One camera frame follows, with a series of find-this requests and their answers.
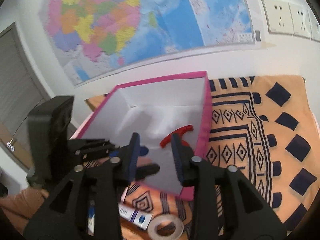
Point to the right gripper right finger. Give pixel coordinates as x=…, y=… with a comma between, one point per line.
x=226, y=204

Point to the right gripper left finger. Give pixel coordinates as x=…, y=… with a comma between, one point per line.
x=64, y=214

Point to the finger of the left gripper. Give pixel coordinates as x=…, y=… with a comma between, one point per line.
x=123, y=150
x=146, y=170

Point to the white blue ointment tube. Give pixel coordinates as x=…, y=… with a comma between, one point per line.
x=135, y=216

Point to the red plastic toy hammer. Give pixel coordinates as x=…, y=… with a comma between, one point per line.
x=180, y=132

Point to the grey tape roll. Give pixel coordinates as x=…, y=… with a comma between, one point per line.
x=165, y=226

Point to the small blue white medicine box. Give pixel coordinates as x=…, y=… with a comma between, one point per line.
x=91, y=218

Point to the person's left hand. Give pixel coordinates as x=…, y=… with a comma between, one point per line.
x=20, y=208

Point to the pink cardboard box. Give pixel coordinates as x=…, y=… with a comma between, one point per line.
x=154, y=108

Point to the grey door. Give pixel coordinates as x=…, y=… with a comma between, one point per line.
x=21, y=91

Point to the orange patterned blanket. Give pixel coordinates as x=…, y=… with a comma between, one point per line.
x=263, y=125

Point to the colourful wall map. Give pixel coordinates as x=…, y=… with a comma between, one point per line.
x=95, y=38

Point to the white wall sockets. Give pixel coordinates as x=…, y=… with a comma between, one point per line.
x=290, y=19

